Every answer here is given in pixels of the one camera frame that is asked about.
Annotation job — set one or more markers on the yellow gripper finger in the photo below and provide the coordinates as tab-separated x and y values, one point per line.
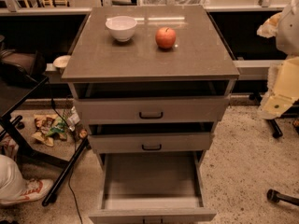
283	87
269	27

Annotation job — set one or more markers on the red apple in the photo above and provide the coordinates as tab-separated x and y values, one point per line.
165	37

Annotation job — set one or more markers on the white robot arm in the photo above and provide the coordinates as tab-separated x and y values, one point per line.
287	38

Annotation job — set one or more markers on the top grey drawer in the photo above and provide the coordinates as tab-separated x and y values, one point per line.
126	111

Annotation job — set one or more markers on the grey drawer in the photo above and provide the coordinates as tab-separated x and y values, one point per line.
152	188
126	111
157	142

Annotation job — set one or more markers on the grey drawer cabinet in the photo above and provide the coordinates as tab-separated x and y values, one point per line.
198	65

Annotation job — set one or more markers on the bottom grey drawer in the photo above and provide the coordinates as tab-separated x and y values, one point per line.
152	188

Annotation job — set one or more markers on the middle grey drawer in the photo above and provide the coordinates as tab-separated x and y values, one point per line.
157	142

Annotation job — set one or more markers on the black stand leg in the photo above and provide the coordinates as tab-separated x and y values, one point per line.
271	119

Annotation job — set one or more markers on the black chair caster leg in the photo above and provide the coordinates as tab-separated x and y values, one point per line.
275	197

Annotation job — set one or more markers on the white ceramic bowl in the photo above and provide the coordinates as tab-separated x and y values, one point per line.
122	28

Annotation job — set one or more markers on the snack bags on floor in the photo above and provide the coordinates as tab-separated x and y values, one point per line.
60	126

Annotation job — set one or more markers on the white orange sneaker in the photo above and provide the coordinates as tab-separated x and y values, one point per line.
30	190

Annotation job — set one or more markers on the white trouser leg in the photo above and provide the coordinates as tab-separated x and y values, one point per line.
12	184

